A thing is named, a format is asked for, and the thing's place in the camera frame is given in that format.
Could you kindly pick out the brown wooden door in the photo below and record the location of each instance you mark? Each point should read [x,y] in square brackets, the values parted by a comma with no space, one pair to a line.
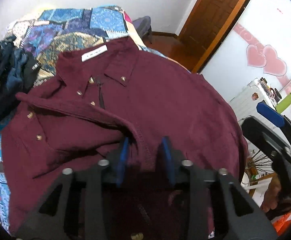
[206,26]

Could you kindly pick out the blue patchwork bedspread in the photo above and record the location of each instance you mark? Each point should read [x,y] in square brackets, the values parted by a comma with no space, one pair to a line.
[46,34]

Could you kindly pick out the orange sleeve forearm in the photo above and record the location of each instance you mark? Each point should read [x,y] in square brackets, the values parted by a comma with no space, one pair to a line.
[282,223]

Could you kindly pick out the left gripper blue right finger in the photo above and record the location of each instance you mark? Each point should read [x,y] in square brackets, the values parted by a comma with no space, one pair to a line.
[166,150]

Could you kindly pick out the maroon button shirt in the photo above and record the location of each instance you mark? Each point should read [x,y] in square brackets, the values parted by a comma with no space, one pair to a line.
[101,96]

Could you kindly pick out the dark blue folded clothes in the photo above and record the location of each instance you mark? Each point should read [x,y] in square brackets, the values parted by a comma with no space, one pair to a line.
[19,71]

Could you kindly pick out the grey purple backpack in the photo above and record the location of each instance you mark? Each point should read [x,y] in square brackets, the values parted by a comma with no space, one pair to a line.
[144,28]

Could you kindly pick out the green bottle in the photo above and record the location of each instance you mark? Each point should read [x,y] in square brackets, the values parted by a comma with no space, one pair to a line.
[283,104]

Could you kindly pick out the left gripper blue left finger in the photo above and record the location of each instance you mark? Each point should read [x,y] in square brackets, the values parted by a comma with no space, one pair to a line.
[121,164]

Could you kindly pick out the white sliding wardrobe door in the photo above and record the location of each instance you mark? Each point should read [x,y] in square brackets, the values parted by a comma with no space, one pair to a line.
[259,45]

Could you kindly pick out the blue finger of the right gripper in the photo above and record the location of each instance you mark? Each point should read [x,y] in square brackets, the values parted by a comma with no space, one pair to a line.
[271,115]
[266,140]

